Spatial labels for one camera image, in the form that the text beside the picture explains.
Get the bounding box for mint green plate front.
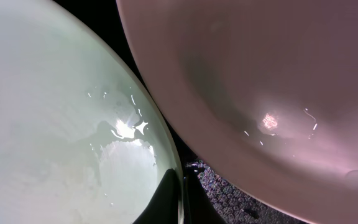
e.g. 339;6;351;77
0;1;185;224

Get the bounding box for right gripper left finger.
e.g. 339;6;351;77
134;169;180;224

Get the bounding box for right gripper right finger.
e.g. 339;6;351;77
183;167;226;224

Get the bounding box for white pink plate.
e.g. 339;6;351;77
117;0;358;223

